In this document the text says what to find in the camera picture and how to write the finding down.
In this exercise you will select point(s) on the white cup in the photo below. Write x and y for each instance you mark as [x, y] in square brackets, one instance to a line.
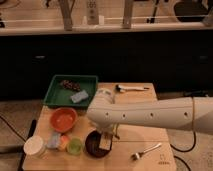
[34, 146]

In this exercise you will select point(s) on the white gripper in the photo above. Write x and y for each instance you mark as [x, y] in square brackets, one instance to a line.
[108, 129]

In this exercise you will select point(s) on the small green cup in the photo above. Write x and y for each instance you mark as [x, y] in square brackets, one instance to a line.
[74, 146]

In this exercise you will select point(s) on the white eraser block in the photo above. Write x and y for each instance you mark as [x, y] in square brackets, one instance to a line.
[105, 142]

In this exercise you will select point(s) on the silver fork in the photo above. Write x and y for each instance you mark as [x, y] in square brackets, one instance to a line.
[138, 155]

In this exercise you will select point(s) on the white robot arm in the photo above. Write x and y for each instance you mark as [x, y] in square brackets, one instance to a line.
[188, 113]

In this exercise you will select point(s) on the dark purple bowl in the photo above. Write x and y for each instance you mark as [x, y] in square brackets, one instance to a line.
[92, 145]

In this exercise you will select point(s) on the blue sponge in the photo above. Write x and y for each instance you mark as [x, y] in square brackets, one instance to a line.
[79, 96]

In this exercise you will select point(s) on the wooden shelf rail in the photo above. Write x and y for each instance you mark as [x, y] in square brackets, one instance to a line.
[53, 27]

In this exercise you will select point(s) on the orange bowl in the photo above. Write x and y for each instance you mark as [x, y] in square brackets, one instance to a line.
[63, 119]

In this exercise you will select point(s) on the brown grape bunch toy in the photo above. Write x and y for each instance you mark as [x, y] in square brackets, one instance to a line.
[67, 84]

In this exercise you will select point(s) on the orange yellow toy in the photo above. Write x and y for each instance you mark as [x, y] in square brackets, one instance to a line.
[63, 142]

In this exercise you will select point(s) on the green plastic tray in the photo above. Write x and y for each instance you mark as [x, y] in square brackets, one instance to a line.
[57, 96]

